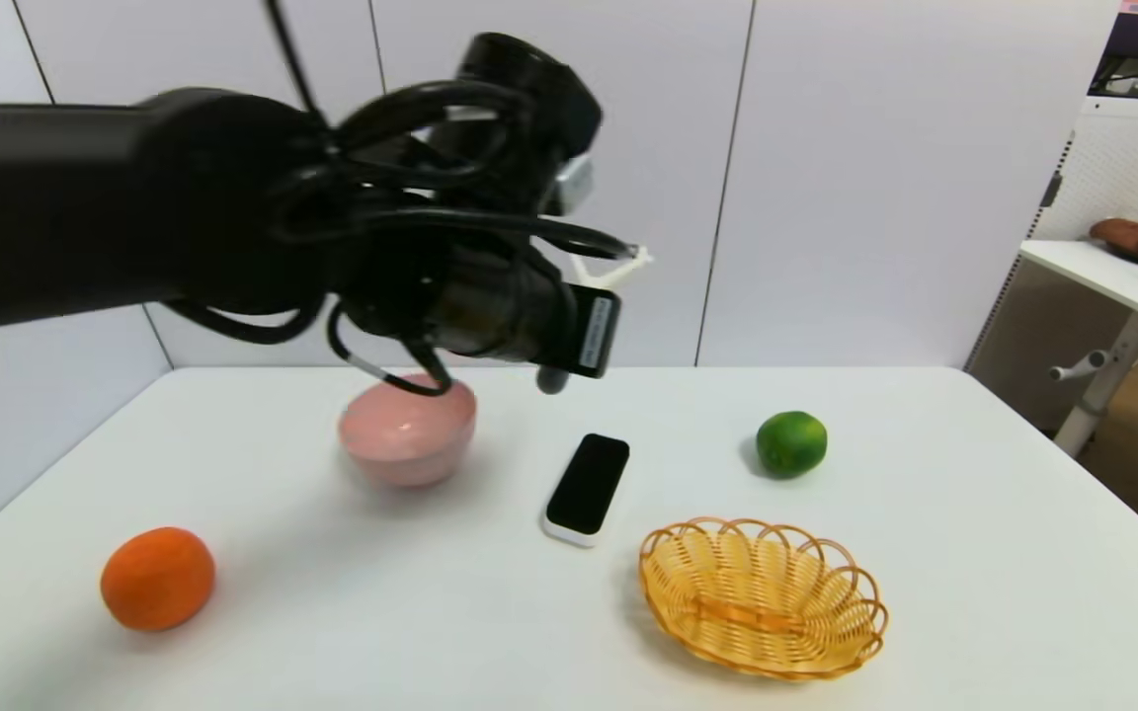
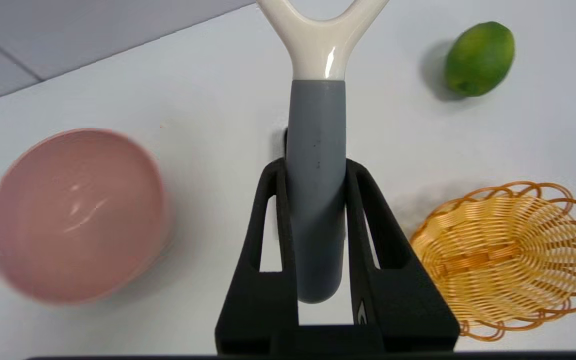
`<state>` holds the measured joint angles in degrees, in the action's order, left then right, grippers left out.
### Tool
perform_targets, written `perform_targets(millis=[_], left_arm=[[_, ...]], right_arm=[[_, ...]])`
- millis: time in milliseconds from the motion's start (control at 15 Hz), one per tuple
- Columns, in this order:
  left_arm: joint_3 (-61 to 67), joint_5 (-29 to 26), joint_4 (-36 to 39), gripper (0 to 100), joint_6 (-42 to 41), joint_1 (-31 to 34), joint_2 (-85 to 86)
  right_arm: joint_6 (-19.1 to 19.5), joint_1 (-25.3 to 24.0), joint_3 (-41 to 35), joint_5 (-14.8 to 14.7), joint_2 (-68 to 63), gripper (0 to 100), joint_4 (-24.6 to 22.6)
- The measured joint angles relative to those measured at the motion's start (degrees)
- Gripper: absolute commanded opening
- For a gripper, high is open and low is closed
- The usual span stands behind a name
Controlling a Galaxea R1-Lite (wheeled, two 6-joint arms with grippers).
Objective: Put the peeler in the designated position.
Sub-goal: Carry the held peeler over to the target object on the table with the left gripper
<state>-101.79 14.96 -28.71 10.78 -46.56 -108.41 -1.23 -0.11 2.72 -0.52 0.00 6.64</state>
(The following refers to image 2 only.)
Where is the pink bowl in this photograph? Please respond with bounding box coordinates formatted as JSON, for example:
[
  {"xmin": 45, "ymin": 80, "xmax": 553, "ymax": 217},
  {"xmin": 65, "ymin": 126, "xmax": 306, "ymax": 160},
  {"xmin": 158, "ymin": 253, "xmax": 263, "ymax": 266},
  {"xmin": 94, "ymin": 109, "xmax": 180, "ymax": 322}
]
[{"xmin": 0, "ymin": 128, "xmax": 173, "ymax": 306}]

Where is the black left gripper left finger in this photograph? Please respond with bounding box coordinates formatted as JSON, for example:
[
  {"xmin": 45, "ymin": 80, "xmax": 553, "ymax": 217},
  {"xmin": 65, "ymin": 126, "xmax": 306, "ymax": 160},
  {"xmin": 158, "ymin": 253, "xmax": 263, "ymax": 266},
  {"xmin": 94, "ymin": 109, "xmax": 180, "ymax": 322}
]
[{"xmin": 215, "ymin": 158, "xmax": 300, "ymax": 355}]

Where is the green lime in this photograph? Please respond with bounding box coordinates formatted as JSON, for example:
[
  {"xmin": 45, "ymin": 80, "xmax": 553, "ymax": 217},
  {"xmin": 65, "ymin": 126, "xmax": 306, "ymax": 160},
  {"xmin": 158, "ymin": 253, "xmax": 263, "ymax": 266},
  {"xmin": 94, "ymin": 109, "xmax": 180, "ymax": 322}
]
[{"xmin": 444, "ymin": 21, "xmax": 516, "ymax": 98}]

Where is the yellow wicker basket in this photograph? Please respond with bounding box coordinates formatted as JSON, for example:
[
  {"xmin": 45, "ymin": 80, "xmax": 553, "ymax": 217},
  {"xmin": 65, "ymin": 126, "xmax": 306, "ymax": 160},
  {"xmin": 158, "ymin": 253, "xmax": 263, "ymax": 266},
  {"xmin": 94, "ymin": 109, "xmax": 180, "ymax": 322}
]
[{"xmin": 410, "ymin": 181, "xmax": 576, "ymax": 342}]

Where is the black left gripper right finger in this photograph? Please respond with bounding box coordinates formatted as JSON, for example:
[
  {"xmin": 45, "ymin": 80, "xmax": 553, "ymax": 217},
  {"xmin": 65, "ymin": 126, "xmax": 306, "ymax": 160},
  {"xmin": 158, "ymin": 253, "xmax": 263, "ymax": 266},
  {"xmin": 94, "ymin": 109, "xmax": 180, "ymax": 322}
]
[{"xmin": 344, "ymin": 158, "xmax": 462, "ymax": 354}]

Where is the grey handled white peeler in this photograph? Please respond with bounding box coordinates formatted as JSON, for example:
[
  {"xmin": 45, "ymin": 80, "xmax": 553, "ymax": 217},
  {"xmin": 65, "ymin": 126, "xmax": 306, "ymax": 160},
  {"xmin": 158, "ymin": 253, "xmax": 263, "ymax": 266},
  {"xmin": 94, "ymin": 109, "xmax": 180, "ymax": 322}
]
[{"xmin": 255, "ymin": 0, "xmax": 390, "ymax": 304}]

